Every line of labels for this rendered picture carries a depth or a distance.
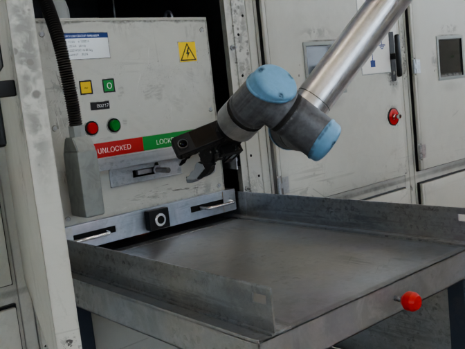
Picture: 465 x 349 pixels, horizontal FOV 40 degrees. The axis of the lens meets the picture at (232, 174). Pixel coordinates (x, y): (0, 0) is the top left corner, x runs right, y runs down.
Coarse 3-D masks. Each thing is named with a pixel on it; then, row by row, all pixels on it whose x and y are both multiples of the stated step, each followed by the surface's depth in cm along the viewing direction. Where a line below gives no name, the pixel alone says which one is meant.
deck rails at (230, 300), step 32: (288, 224) 159; (320, 224) 153; (352, 224) 147; (384, 224) 140; (416, 224) 134; (448, 224) 128; (96, 256) 126; (128, 256) 116; (128, 288) 117; (160, 288) 110; (192, 288) 102; (224, 288) 96; (256, 288) 90; (224, 320) 96; (256, 320) 91
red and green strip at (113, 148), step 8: (144, 136) 158; (152, 136) 160; (160, 136) 161; (168, 136) 163; (96, 144) 150; (104, 144) 151; (112, 144) 153; (120, 144) 154; (128, 144) 155; (136, 144) 157; (144, 144) 158; (152, 144) 160; (160, 144) 161; (168, 144) 163; (104, 152) 151; (112, 152) 153; (120, 152) 154; (128, 152) 156
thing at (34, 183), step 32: (0, 0) 80; (32, 0) 74; (0, 32) 89; (32, 32) 74; (0, 64) 97; (32, 64) 75; (0, 96) 77; (32, 96) 75; (0, 128) 77; (32, 128) 75; (32, 160) 75; (32, 192) 78; (32, 224) 87; (32, 256) 98; (64, 256) 78; (32, 288) 112; (64, 288) 78; (64, 320) 78
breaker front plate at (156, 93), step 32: (64, 32) 144; (96, 32) 149; (128, 32) 155; (160, 32) 161; (192, 32) 167; (96, 64) 149; (128, 64) 155; (160, 64) 161; (192, 64) 167; (96, 96) 150; (128, 96) 155; (160, 96) 161; (192, 96) 168; (64, 128) 145; (128, 128) 155; (160, 128) 161; (192, 128) 168; (192, 160) 168; (64, 192) 145; (128, 192) 156; (160, 192) 162; (192, 192) 169; (64, 224) 145
